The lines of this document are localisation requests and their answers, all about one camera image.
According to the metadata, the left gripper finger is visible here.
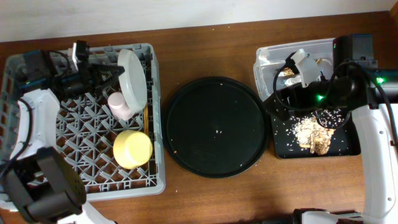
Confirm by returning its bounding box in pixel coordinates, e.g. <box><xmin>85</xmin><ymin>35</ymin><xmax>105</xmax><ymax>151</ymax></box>
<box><xmin>88</xmin><ymin>63</ymin><xmax>125</xmax><ymax>75</ymax></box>
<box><xmin>91</xmin><ymin>73</ymin><xmax>122</xmax><ymax>95</ymax></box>

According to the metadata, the grey plate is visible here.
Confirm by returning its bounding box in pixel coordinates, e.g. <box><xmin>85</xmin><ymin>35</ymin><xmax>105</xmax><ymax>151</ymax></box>
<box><xmin>118</xmin><ymin>49</ymin><xmax>147</xmax><ymax>113</ymax></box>

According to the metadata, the clear plastic bin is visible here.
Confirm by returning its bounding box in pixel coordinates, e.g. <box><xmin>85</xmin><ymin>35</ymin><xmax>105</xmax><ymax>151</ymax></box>
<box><xmin>253</xmin><ymin>39</ymin><xmax>333</xmax><ymax>101</ymax></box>

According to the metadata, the black rectangular tray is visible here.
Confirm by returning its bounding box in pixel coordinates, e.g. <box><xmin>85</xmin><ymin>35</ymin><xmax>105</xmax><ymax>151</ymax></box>
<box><xmin>271</xmin><ymin>109</ymin><xmax>361</xmax><ymax>159</ymax></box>

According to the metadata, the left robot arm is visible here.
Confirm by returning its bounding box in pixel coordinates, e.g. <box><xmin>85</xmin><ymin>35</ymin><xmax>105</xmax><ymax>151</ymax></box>
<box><xmin>1</xmin><ymin>47</ymin><xmax>126</xmax><ymax>223</ymax></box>

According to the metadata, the gold foil wrapper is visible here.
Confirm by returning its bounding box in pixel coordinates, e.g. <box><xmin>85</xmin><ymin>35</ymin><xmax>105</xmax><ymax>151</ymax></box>
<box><xmin>279</xmin><ymin>57</ymin><xmax>322</xmax><ymax>79</ymax></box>

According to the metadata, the white napkin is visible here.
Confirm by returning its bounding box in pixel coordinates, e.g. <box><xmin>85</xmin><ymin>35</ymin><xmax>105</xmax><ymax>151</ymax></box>
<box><xmin>284</xmin><ymin>76</ymin><xmax>302</xmax><ymax>86</ymax></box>

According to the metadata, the yellow bowl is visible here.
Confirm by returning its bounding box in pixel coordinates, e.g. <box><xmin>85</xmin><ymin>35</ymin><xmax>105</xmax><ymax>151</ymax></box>
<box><xmin>113</xmin><ymin>130</ymin><xmax>153</xmax><ymax>169</ymax></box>

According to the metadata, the pink cup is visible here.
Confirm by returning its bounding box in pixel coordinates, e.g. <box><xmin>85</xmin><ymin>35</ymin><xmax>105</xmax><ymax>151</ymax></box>
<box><xmin>108</xmin><ymin>92</ymin><xmax>134</xmax><ymax>121</ymax></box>

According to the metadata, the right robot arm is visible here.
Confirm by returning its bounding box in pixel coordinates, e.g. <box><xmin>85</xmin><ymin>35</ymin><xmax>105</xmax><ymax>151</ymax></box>
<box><xmin>254</xmin><ymin>34</ymin><xmax>397</xmax><ymax>223</ymax></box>

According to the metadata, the food scraps pile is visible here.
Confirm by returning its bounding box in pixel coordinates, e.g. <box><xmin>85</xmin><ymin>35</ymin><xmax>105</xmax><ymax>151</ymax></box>
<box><xmin>287</xmin><ymin>109</ymin><xmax>346</xmax><ymax>156</ymax></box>

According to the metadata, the round black tray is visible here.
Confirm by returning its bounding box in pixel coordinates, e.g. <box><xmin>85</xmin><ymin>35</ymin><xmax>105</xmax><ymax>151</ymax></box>
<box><xmin>162</xmin><ymin>77</ymin><xmax>271</xmax><ymax>179</ymax></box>

